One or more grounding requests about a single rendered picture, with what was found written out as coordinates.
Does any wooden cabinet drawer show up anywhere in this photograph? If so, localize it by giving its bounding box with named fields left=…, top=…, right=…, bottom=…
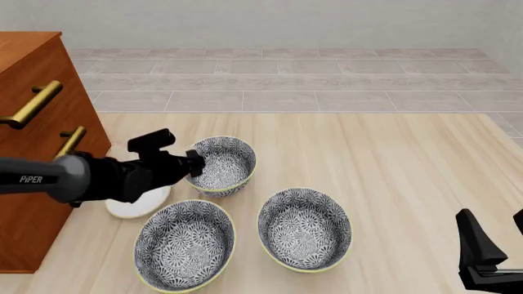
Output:
left=0, top=91, right=112, bottom=191
left=0, top=38, right=89, bottom=136

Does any small patterned bowl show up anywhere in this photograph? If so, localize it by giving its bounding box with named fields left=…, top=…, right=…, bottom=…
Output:
left=181, top=136, right=258, bottom=198

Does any brass drawer handle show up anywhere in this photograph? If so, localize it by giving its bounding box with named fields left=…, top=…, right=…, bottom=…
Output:
left=54, top=125, right=87, bottom=159
left=0, top=79, right=64, bottom=131

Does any wooden cabinet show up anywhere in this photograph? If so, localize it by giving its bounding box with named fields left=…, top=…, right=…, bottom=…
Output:
left=0, top=31, right=112, bottom=274

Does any white plate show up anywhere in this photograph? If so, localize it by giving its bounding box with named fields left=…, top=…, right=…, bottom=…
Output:
left=104, top=183, right=172, bottom=220

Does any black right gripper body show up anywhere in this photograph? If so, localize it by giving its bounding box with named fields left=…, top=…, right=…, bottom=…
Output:
left=457, top=260, right=523, bottom=292

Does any large patterned bowl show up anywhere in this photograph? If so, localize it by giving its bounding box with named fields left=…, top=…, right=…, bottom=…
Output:
left=256, top=186, right=354, bottom=274
left=133, top=198, right=238, bottom=294

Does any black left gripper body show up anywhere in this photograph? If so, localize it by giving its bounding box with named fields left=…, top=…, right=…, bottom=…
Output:
left=185, top=149, right=208, bottom=179

